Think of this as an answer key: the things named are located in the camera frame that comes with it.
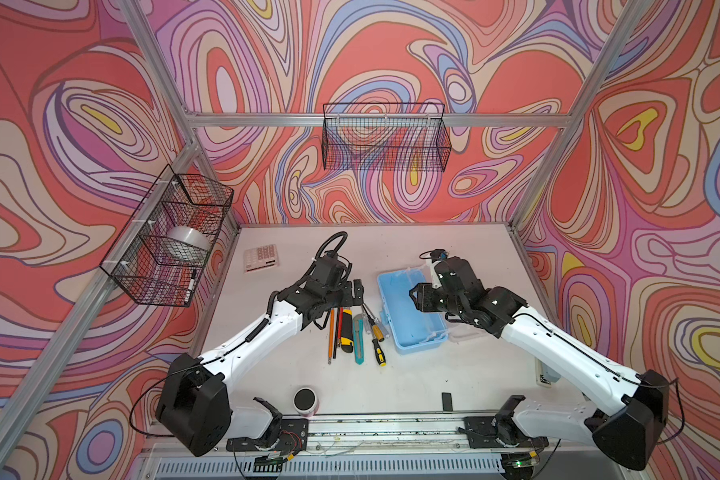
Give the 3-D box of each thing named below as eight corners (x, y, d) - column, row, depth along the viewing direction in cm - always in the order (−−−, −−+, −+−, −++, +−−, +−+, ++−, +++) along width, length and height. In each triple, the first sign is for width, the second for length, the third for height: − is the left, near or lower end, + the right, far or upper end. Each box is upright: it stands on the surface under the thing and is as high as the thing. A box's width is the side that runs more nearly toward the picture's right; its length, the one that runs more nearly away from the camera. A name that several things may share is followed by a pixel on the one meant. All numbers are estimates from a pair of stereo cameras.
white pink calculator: (247, 273, 108) (244, 268, 105) (246, 254, 114) (244, 249, 111) (279, 266, 110) (277, 261, 107) (277, 248, 115) (275, 243, 113)
